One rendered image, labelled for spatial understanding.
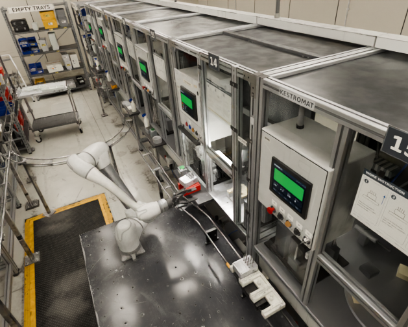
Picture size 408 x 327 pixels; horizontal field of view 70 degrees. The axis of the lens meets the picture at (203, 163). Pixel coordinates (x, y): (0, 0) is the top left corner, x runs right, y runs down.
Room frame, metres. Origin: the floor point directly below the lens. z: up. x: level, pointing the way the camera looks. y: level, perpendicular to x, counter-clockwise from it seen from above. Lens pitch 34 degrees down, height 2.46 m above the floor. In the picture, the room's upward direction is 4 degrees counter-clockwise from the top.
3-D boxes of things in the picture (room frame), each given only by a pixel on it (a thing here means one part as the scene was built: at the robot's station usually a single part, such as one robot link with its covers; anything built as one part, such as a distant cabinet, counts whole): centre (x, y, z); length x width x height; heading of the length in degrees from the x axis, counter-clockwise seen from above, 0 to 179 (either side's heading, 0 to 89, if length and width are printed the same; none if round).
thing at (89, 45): (7.03, 2.21, 1.00); 1.30 x 0.51 x 2.00; 25
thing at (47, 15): (7.32, 3.42, 1.00); 1.30 x 0.51 x 2.00; 115
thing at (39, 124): (5.01, 2.68, 0.47); 0.84 x 0.53 x 0.94; 109
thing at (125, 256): (1.49, 0.61, 0.71); 0.22 x 0.18 x 0.06; 25
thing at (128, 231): (1.52, 0.61, 0.85); 0.18 x 0.16 x 0.22; 157
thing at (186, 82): (2.10, -0.03, 1.60); 0.42 x 0.29 x 0.46; 25
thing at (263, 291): (1.01, -0.26, 0.84); 0.36 x 0.14 x 0.10; 25
